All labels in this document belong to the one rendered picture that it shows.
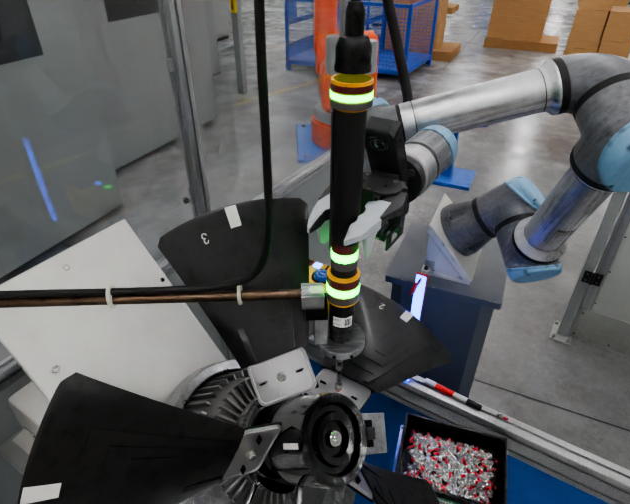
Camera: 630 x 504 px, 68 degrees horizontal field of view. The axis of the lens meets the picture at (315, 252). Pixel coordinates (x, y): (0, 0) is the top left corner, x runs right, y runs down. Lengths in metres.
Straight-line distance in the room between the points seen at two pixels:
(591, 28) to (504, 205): 6.83
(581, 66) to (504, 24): 8.84
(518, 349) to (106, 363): 2.19
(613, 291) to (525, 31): 7.50
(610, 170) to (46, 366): 0.89
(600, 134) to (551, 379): 1.84
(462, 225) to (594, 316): 1.56
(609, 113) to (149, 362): 0.83
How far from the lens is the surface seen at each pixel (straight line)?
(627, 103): 0.88
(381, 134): 0.59
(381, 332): 0.87
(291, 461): 0.66
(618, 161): 0.85
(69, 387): 0.51
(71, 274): 0.83
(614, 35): 8.02
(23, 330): 0.80
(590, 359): 2.78
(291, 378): 0.70
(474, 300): 1.28
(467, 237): 1.28
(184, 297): 0.63
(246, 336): 0.69
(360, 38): 0.48
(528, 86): 0.91
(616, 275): 2.60
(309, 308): 0.62
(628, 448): 2.48
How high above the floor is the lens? 1.78
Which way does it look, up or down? 35 degrees down
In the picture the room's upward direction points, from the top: straight up
